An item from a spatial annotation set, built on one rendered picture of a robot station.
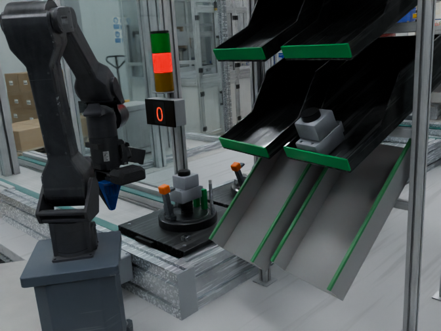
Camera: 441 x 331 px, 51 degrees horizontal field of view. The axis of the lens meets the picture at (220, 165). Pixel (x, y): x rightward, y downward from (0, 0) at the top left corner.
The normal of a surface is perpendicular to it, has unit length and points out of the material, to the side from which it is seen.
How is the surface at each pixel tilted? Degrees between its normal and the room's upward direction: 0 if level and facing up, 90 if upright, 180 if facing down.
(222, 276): 90
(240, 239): 45
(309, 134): 115
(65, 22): 90
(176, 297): 90
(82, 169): 61
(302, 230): 90
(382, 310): 0
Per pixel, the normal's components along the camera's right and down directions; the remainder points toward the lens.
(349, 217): -0.62, -0.54
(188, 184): 0.72, 0.14
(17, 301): -0.06, -0.96
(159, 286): -0.70, 0.23
